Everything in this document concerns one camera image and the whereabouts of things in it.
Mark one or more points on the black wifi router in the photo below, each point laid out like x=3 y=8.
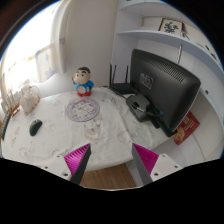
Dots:
x=120 y=88

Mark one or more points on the white wall shelf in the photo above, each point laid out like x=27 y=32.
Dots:
x=137 y=26

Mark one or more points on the white lace tablecloth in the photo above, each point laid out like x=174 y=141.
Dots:
x=60 y=135

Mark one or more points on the white curtain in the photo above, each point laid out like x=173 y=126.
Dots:
x=58 y=35

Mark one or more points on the framed plant picture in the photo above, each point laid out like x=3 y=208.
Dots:
x=171 y=26

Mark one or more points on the cartoon boy figurine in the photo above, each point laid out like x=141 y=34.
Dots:
x=82 y=81

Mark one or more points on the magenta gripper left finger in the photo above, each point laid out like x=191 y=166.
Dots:
x=77 y=161

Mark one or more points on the clear glass jar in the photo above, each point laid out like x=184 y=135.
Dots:
x=92 y=129

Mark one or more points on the black computer monitor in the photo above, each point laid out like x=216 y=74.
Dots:
x=164 y=91

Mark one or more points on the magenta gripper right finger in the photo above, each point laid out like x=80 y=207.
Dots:
x=145 y=161

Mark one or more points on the black computer mouse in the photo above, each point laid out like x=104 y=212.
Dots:
x=34 y=127

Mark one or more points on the red booklet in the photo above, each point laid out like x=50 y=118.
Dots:
x=186 y=128

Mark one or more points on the black keyboard edge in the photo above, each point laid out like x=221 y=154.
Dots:
x=4 y=125

